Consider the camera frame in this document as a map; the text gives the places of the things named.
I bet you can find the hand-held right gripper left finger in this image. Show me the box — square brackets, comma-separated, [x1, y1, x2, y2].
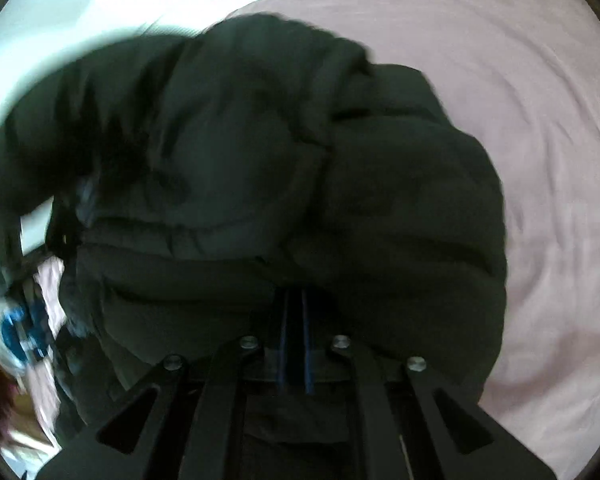
[36, 290, 295, 480]

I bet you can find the black hooded puffer coat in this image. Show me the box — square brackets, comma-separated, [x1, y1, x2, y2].
[0, 12, 508, 480]

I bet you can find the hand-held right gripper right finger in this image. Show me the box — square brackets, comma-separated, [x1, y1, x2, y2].
[299, 290, 556, 480]

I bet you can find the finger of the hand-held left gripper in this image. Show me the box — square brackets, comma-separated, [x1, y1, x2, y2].
[0, 200, 30, 302]

